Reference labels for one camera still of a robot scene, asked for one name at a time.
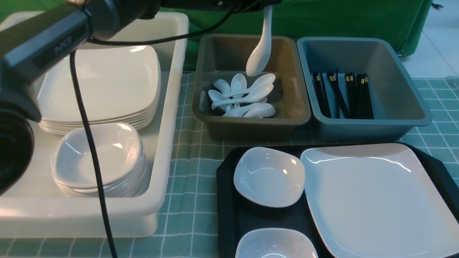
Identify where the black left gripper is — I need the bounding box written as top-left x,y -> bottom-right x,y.
162,0 -> 282,13

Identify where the white ceramic soup spoon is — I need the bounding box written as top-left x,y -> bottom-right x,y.
246,5 -> 273,77

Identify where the white bowl tray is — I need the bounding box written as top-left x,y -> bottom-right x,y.
233,147 -> 306,209
235,228 -> 318,258

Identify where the large white square plate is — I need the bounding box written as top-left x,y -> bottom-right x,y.
301,143 -> 459,258

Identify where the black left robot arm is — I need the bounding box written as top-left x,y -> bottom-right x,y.
0,0 -> 280,196

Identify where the brown plastic bin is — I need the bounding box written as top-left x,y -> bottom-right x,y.
191,34 -> 311,142

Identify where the pile of white spoons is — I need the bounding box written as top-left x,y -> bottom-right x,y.
197,73 -> 276,118

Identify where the stack of white square plates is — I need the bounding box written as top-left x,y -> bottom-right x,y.
38,46 -> 161,134

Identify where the bundle of black chopsticks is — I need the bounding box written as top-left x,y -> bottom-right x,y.
310,69 -> 374,119

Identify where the stack of white bowls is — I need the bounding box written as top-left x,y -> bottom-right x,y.
51,123 -> 151,198

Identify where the grey-blue plastic bin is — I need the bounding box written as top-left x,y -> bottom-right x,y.
297,37 -> 432,143

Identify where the black serving tray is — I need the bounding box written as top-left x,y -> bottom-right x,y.
216,145 -> 458,258

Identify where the green checkered tablecloth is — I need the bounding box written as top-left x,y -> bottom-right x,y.
0,72 -> 459,258

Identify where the large white plastic tub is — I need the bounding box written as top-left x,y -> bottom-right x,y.
0,11 -> 189,239

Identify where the black cable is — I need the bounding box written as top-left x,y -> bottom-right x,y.
70,0 -> 251,258

